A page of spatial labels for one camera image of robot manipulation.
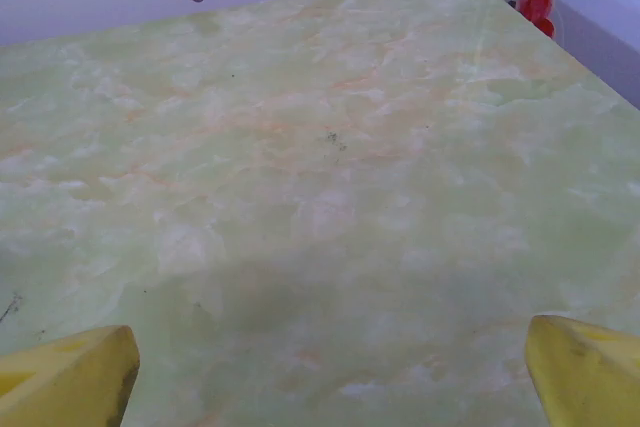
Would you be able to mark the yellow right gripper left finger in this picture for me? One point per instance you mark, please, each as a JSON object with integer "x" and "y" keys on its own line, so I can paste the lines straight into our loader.
{"x": 60, "y": 387}

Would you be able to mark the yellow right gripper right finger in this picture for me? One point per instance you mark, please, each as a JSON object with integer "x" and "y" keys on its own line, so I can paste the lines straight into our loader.
{"x": 590, "y": 377}

